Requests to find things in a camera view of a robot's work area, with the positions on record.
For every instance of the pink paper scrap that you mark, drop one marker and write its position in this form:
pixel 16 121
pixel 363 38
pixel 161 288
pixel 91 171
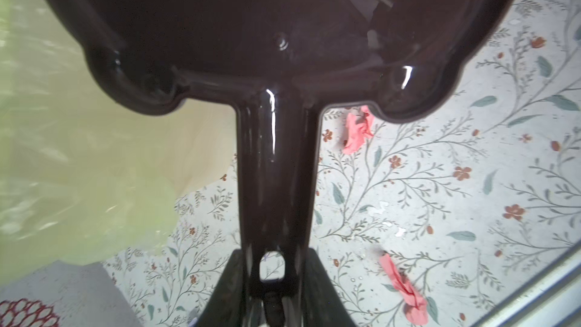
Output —
pixel 416 305
pixel 359 129

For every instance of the bin with yellow-green bag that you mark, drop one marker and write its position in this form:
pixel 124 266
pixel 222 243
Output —
pixel 82 177

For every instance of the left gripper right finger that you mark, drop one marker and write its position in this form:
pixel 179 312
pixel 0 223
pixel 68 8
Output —
pixel 322 306

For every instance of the dark brown plastic dustpan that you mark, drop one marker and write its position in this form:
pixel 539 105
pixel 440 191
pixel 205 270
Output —
pixel 280 64

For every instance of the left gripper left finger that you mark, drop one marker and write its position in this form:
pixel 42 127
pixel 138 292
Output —
pixel 226 304

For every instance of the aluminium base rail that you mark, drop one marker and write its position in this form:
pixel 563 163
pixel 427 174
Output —
pixel 551 298

